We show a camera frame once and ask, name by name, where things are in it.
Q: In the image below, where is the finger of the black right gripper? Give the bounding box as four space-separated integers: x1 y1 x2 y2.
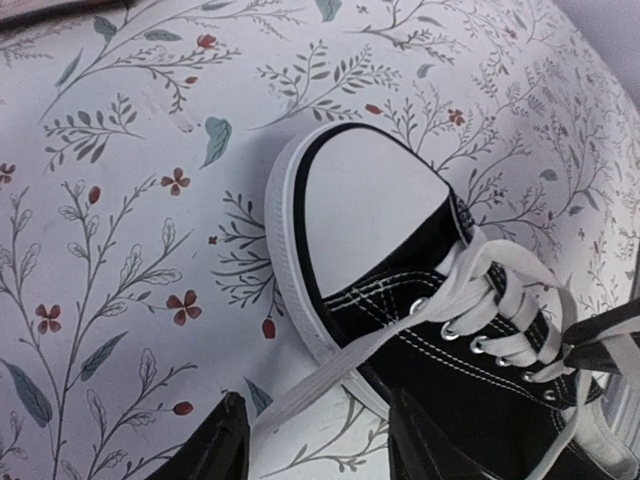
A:
564 334 639 375
564 299 639 345

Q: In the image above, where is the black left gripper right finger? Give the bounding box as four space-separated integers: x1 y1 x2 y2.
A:
388 389 495 480

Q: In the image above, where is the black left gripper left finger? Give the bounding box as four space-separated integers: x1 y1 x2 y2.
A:
149 392 250 480

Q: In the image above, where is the white shoelace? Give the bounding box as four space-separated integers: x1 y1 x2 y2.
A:
254 239 639 479

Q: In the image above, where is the black canvas sneaker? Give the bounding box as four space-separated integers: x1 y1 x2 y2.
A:
254 122 639 479

